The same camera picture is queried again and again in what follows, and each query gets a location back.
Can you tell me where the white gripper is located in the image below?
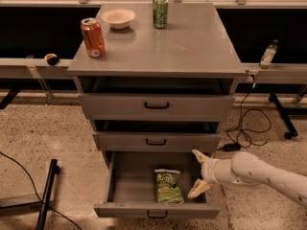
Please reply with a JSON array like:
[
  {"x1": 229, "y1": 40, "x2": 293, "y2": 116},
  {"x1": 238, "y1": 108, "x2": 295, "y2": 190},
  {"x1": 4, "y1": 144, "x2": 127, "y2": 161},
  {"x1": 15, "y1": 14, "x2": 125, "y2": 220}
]
[{"x1": 188, "y1": 149, "x2": 231, "y2": 198}]

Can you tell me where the green jalapeno chip bag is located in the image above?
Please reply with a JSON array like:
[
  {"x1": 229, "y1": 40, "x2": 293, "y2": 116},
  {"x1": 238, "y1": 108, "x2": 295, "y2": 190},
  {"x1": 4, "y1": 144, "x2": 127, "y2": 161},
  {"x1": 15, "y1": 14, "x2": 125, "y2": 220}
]
[{"x1": 154, "y1": 169, "x2": 184, "y2": 203}]

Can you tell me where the grey bottom drawer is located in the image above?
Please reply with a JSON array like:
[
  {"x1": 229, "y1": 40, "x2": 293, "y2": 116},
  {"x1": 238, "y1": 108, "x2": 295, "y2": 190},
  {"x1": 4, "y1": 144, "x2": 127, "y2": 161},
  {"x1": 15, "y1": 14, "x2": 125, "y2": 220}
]
[{"x1": 94, "y1": 152, "x2": 220, "y2": 219}]

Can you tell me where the grey drawer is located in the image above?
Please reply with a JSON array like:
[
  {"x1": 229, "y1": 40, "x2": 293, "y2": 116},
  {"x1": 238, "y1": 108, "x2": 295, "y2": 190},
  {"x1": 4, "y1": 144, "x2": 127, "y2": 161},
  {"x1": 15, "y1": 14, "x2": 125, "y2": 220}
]
[
  {"x1": 94, "y1": 152, "x2": 220, "y2": 219},
  {"x1": 93, "y1": 132, "x2": 221, "y2": 152},
  {"x1": 79, "y1": 94, "x2": 234, "y2": 122}
]

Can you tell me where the grey middle drawer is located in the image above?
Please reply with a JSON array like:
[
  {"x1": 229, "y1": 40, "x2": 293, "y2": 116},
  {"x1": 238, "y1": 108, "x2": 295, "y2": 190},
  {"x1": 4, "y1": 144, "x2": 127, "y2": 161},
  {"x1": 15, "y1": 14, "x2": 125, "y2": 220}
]
[{"x1": 93, "y1": 132, "x2": 221, "y2": 152}]

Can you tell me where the grey drawer cabinet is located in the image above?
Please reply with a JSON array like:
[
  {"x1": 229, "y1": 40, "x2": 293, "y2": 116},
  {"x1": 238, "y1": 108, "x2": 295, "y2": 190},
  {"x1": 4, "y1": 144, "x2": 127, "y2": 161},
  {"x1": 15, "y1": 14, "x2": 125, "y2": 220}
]
[{"x1": 67, "y1": 2, "x2": 247, "y2": 219}]

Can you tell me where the grey top drawer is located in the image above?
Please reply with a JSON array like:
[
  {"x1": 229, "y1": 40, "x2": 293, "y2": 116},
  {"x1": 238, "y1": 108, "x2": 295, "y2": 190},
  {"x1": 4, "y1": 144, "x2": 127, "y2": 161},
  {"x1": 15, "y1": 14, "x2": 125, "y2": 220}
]
[{"x1": 79, "y1": 94, "x2": 234, "y2": 122}]

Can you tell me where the black wheeled table leg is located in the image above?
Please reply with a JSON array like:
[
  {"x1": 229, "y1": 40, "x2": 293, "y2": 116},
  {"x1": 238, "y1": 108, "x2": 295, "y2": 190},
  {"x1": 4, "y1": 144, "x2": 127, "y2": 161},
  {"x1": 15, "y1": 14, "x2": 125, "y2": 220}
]
[{"x1": 269, "y1": 93, "x2": 298, "y2": 140}]

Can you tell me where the clear bottle green label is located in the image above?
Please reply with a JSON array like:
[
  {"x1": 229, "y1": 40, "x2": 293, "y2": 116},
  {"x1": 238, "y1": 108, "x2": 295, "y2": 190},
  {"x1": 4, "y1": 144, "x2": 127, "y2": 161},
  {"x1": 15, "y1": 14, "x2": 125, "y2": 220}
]
[{"x1": 259, "y1": 40, "x2": 279, "y2": 69}]

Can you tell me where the black metal floor stand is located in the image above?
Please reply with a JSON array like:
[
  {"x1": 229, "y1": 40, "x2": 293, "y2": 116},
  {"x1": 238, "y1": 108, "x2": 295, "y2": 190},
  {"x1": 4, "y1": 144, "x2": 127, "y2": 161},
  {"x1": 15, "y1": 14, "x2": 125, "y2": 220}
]
[{"x1": 0, "y1": 159, "x2": 60, "y2": 230}]

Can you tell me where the green soda can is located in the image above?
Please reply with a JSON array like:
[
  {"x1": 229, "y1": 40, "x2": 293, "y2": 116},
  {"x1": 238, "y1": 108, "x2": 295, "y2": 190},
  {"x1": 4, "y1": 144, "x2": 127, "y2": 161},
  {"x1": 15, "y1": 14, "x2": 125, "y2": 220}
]
[{"x1": 153, "y1": 0, "x2": 168, "y2": 29}]

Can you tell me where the white paper bowl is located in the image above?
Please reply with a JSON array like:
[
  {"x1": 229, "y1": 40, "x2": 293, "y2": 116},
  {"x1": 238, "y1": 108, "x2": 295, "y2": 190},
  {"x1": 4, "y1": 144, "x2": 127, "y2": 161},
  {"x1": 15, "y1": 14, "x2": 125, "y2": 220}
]
[{"x1": 101, "y1": 9, "x2": 135, "y2": 30}]

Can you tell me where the orange soda can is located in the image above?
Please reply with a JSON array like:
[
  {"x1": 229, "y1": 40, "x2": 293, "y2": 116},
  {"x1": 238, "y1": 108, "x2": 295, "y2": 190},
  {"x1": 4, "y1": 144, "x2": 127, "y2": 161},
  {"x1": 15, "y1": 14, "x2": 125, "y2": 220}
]
[{"x1": 81, "y1": 17, "x2": 106, "y2": 58}]

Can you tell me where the small black round object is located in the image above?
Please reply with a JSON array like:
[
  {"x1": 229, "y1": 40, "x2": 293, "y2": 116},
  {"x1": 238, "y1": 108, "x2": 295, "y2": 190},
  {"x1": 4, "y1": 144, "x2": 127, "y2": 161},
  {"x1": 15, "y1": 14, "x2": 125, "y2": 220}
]
[{"x1": 44, "y1": 54, "x2": 59, "y2": 66}]

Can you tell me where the black power adapter cable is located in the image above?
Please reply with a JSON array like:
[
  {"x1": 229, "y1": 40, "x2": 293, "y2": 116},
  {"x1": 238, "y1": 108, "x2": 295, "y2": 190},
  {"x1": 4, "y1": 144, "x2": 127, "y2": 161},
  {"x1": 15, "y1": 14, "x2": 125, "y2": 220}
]
[{"x1": 217, "y1": 74, "x2": 272, "y2": 152}]

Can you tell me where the black floor cable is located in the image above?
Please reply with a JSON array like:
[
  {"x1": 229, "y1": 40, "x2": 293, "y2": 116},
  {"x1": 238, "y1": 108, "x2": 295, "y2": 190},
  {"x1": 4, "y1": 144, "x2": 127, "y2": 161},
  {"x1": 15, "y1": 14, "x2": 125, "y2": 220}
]
[{"x1": 0, "y1": 150, "x2": 83, "y2": 230}]

